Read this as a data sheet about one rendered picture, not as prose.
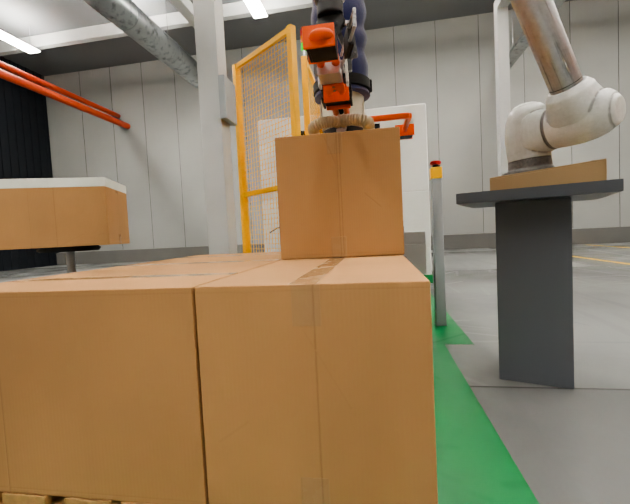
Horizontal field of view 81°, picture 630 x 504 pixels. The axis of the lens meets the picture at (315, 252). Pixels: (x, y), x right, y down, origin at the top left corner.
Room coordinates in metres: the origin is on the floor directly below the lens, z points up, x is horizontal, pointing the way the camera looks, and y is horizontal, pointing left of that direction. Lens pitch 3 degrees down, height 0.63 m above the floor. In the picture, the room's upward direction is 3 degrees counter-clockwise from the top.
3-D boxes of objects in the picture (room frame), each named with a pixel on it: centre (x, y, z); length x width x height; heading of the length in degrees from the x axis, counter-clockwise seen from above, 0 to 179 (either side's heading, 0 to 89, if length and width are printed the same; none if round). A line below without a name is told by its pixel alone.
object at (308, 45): (0.90, -0.04, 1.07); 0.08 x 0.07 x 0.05; 171
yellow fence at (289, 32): (2.98, 0.35, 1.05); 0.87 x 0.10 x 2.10; 42
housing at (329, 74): (1.04, -0.07, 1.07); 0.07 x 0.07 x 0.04; 81
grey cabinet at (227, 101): (2.75, 0.58, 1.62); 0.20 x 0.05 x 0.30; 170
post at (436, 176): (2.35, -0.79, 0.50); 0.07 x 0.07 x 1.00; 80
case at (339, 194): (1.49, -0.13, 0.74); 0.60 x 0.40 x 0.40; 171
